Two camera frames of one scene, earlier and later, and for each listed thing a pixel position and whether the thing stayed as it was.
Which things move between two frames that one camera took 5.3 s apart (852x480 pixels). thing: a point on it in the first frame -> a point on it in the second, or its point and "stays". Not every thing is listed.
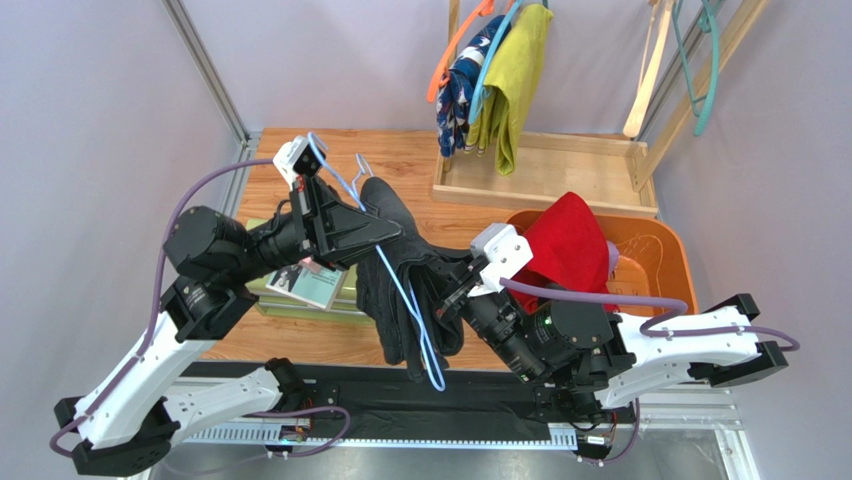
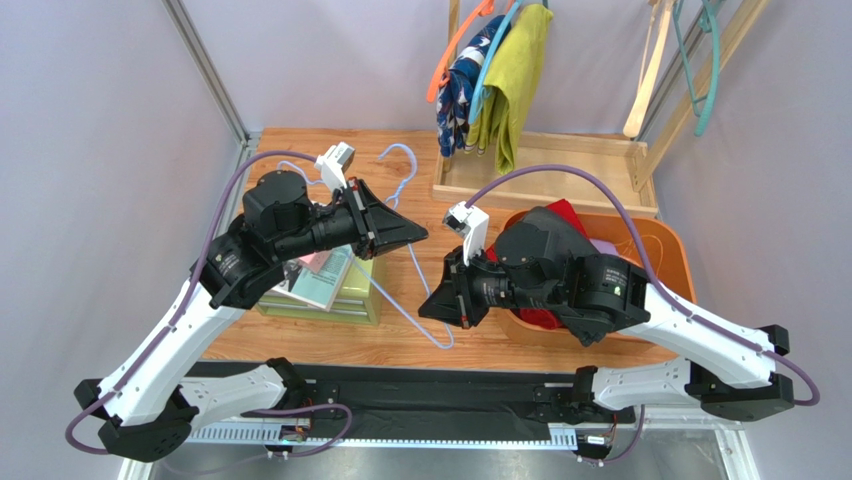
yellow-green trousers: (507, 95) stays
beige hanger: (634, 119) stays
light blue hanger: (487, 59) stays
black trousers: (399, 292) -> (563, 240)
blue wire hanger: (433, 360) -> (393, 198)
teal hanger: (706, 20) stays
